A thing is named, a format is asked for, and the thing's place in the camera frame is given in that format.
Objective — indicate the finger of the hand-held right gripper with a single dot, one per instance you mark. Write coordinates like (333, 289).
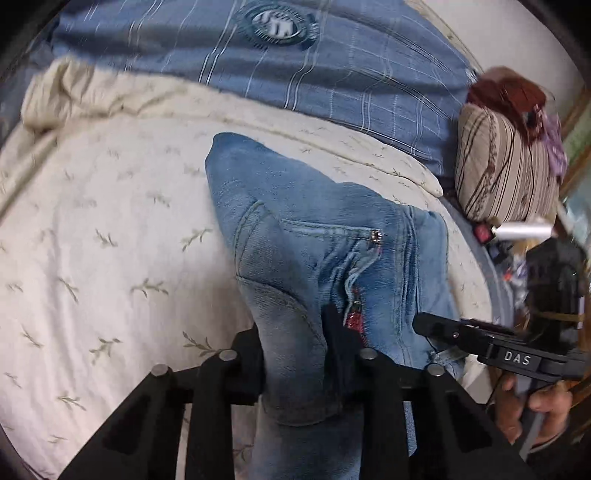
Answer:
(455, 330)

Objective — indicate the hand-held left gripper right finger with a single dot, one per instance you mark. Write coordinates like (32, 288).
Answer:
(339, 350)

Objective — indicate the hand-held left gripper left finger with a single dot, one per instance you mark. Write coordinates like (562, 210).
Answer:
(244, 367)

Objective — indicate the blue denim pants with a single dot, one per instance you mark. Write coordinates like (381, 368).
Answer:
(295, 240)

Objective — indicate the person's right forearm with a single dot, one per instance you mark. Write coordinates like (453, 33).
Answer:
(558, 457)

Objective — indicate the person's right hand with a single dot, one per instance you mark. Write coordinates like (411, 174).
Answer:
(549, 406)

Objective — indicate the white tube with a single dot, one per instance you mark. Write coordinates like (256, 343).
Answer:
(524, 230)

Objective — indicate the small red item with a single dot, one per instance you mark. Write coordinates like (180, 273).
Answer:
(483, 232)

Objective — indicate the brown striped pillow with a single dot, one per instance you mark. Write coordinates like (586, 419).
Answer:
(498, 166)

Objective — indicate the purple cloth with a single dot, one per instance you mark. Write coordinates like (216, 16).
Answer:
(554, 143)

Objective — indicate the reddish brown furry cloth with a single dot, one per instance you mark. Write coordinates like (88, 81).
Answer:
(503, 92)

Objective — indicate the cream leaf-print blanket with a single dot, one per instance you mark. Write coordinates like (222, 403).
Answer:
(115, 207)

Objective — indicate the blue striped blanket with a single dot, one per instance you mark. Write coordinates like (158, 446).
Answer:
(346, 78)

